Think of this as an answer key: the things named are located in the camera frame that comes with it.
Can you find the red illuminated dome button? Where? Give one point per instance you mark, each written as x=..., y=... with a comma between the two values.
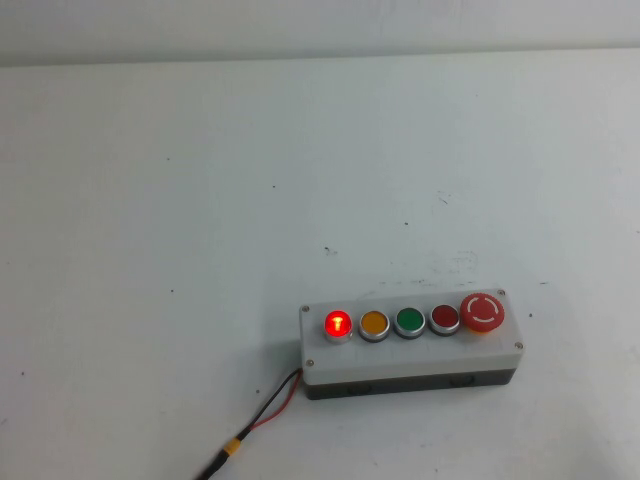
x=337, y=324

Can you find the yellow flat push button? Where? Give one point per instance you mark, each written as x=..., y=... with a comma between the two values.
x=374, y=324

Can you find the green flat push button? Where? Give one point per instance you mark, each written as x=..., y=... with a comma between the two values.
x=409, y=320

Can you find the dark red flat push button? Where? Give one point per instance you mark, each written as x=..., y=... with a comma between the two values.
x=444, y=317

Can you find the grey push-button control box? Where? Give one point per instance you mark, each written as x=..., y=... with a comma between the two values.
x=415, y=357

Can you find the red mushroom emergency stop button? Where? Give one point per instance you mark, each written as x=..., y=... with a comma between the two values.
x=482, y=310

